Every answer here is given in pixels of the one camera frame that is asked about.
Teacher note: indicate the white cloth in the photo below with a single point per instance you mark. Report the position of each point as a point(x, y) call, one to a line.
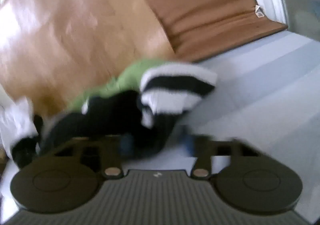
point(17, 120)

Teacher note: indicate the wooden headboard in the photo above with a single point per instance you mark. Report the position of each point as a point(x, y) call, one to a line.
point(75, 27)

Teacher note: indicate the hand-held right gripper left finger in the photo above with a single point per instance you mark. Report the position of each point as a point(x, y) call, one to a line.
point(126, 146)

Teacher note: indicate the brown cushion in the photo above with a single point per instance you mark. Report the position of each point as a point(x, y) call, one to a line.
point(205, 15)

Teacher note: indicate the black cloth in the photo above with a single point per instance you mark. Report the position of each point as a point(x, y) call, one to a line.
point(25, 150)

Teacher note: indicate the green black white knit sweater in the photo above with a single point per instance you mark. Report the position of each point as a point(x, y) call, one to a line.
point(112, 112)

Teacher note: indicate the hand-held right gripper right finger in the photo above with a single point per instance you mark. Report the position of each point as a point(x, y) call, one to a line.
point(189, 145)

